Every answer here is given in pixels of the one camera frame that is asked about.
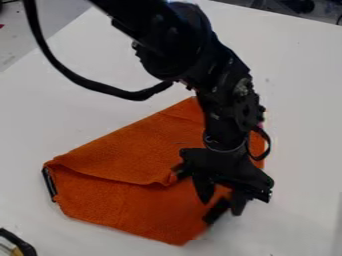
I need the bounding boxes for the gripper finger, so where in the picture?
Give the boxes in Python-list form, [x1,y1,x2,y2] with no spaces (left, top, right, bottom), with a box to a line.
[191,175,217,206]
[228,187,254,217]

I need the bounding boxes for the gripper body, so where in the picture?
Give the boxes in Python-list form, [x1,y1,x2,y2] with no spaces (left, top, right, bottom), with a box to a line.
[171,147,276,204]

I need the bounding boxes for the orange cloth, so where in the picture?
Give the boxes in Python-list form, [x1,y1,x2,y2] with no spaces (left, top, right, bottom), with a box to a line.
[41,95,268,247]

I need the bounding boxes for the black cable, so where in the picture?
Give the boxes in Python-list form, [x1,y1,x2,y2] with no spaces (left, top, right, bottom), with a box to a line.
[22,0,176,102]

